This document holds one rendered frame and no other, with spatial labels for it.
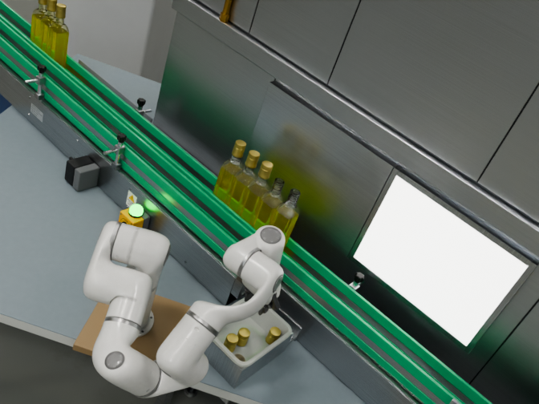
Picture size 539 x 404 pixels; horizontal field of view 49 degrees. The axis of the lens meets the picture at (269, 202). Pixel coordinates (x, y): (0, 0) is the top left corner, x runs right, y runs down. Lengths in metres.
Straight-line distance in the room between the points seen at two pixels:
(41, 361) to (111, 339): 1.19
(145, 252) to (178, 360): 0.29
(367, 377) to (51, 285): 0.92
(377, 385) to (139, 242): 0.75
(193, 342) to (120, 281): 0.24
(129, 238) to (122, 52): 2.55
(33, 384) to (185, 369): 1.24
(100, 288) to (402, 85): 0.91
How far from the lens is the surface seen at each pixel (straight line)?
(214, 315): 1.29
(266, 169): 1.70
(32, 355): 2.56
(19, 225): 1.95
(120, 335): 1.37
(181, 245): 1.85
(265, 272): 1.30
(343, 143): 1.68
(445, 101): 1.55
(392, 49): 1.60
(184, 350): 1.29
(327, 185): 1.75
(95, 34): 3.95
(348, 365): 1.73
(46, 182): 2.12
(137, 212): 1.90
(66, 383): 2.49
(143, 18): 3.76
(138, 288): 1.41
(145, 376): 1.37
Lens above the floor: 2.05
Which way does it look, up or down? 35 degrees down
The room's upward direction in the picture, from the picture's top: 21 degrees clockwise
